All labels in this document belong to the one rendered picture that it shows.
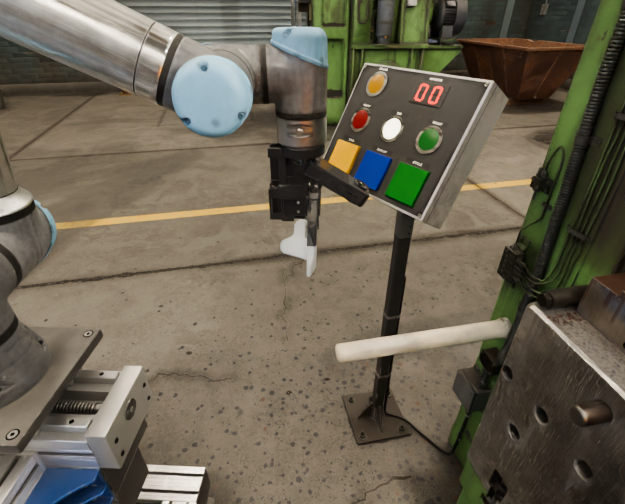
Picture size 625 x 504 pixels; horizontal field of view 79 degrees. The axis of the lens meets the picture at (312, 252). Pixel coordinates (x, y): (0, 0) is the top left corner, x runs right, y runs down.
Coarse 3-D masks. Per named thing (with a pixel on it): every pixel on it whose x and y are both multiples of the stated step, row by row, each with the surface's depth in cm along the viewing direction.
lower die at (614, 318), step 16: (592, 288) 56; (608, 288) 53; (624, 288) 53; (592, 304) 56; (608, 304) 53; (624, 304) 51; (592, 320) 56; (608, 320) 54; (624, 320) 51; (608, 336) 54; (624, 336) 51
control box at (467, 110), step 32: (352, 96) 92; (384, 96) 85; (448, 96) 74; (480, 96) 69; (352, 128) 90; (416, 128) 78; (448, 128) 73; (480, 128) 72; (416, 160) 77; (448, 160) 72; (384, 192) 81; (448, 192) 75
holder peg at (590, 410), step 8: (576, 408) 48; (584, 408) 48; (592, 408) 48; (600, 408) 48; (608, 408) 48; (576, 416) 48; (584, 416) 47; (592, 416) 47; (600, 416) 48; (608, 416) 48; (576, 424) 49; (584, 424) 48; (592, 424) 48
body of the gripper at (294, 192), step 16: (272, 144) 59; (272, 160) 60; (288, 160) 58; (304, 160) 58; (272, 176) 61; (288, 176) 60; (304, 176) 59; (272, 192) 59; (288, 192) 59; (304, 192) 59; (320, 192) 61; (272, 208) 62; (288, 208) 61; (304, 208) 61; (320, 208) 65
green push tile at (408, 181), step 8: (400, 168) 78; (408, 168) 77; (416, 168) 76; (400, 176) 78; (408, 176) 77; (416, 176) 75; (424, 176) 74; (392, 184) 79; (400, 184) 78; (408, 184) 76; (416, 184) 75; (424, 184) 75; (392, 192) 79; (400, 192) 77; (408, 192) 76; (416, 192) 75; (400, 200) 77; (408, 200) 76; (416, 200) 75
